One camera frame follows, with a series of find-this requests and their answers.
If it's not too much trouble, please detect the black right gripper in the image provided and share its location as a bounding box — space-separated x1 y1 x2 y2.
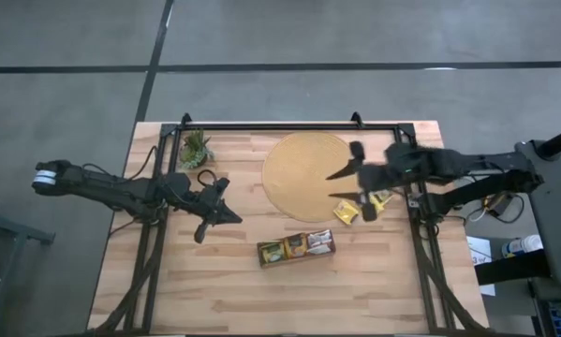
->
324 140 420 224

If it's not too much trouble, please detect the golden yellow tea packet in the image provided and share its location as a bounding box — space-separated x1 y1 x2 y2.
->
284 233 309 259

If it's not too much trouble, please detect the black pole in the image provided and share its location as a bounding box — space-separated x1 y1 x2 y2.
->
535 122 561 159

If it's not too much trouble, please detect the small potted succulent plant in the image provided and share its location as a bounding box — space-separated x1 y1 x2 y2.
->
179 128 216 170

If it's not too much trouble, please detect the white plastic bottle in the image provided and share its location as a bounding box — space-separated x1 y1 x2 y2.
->
500 234 544 258

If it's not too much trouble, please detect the black aluminium table frame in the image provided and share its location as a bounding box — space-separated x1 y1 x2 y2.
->
85 121 496 337

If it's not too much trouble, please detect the black chair armrest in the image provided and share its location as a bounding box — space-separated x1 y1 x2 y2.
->
474 249 546 286

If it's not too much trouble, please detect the dark wooden divided tray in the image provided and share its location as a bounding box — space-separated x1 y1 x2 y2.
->
256 227 338 270

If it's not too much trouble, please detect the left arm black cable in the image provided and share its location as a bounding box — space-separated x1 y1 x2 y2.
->
196 168 220 190

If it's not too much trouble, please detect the round woven straw placemat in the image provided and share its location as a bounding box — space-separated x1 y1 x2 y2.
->
260 131 363 225

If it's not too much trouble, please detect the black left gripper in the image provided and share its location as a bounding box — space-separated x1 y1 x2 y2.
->
192 176 244 245

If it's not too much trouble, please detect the dark grey desk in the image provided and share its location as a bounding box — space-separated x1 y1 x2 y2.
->
513 139 561 287

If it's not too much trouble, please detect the white paper sheet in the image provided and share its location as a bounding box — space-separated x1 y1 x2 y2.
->
465 236 497 297

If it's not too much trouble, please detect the black power adapter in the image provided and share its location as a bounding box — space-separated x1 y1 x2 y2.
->
484 191 513 217

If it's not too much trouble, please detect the white and orange tea packet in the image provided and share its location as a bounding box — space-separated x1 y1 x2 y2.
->
307 242 336 257
306 228 334 246

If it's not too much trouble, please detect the grey metal stand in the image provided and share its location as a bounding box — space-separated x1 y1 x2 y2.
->
0 186 56 337

